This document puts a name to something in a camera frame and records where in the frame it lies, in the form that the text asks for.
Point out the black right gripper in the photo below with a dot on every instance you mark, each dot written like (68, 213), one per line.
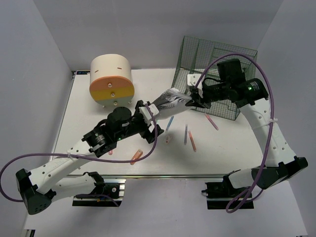
(197, 100)

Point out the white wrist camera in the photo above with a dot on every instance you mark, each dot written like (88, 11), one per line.
(192, 80)
(149, 113)

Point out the orange highlighter pen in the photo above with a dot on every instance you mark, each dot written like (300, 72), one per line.
(192, 141)

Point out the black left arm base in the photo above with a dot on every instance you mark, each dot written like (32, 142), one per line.
(108, 195)

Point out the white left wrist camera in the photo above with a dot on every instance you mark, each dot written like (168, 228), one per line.
(149, 113)

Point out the grey white manual booklet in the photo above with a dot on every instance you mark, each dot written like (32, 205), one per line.
(170, 103)

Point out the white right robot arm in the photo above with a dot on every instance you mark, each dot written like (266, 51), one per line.
(252, 99)

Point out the pink purple highlighter pen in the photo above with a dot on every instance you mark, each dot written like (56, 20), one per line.
(211, 121)

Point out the orange transparent correction tape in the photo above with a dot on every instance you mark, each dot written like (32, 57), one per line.
(136, 156)

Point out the blue highlighter pen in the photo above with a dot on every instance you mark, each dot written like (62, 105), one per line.
(169, 123)

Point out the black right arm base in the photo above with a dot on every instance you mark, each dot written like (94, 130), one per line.
(217, 197)

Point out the cream round drawer box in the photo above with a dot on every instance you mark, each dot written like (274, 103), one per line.
(111, 82)

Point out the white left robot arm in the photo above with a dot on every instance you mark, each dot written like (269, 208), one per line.
(41, 186)

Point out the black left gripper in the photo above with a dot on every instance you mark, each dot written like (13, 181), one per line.
(149, 136)

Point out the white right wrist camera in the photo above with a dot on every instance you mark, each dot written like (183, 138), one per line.
(192, 80)

